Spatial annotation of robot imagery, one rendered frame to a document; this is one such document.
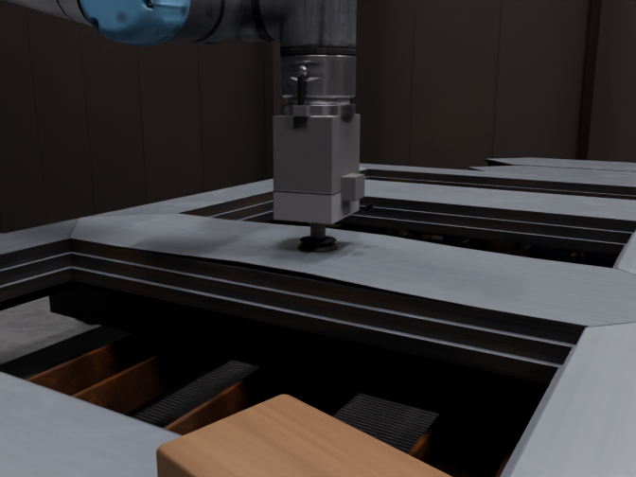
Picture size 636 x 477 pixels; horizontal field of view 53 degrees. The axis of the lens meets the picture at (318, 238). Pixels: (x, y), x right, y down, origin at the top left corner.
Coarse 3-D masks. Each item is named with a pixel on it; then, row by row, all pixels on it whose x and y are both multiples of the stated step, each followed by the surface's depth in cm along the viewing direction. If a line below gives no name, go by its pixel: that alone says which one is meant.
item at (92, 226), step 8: (120, 216) 88; (128, 216) 88; (136, 216) 88; (144, 216) 88; (152, 216) 88; (160, 216) 88; (80, 224) 82; (88, 224) 82; (96, 224) 82; (104, 224) 82; (112, 224) 82; (120, 224) 82; (72, 232) 78; (80, 232) 78; (88, 232) 78
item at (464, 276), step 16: (448, 256) 66; (464, 256) 66; (480, 256) 66; (496, 256) 66; (512, 256) 66; (416, 272) 60; (432, 272) 60; (448, 272) 60; (464, 272) 60; (480, 272) 61; (496, 272) 61; (512, 272) 61; (400, 288) 55; (416, 288) 55; (432, 288) 56; (448, 288) 56; (464, 288) 56; (480, 288) 56; (496, 288) 56; (464, 304) 52; (480, 304) 52
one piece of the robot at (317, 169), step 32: (288, 128) 62; (320, 128) 61; (352, 128) 66; (288, 160) 63; (320, 160) 62; (352, 160) 67; (288, 192) 64; (320, 192) 62; (352, 192) 64; (320, 224) 67
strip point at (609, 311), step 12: (624, 276) 59; (612, 288) 56; (624, 288) 56; (612, 300) 53; (624, 300) 53; (600, 312) 50; (612, 312) 50; (624, 312) 50; (600, 324) 47; (612, 324) 47
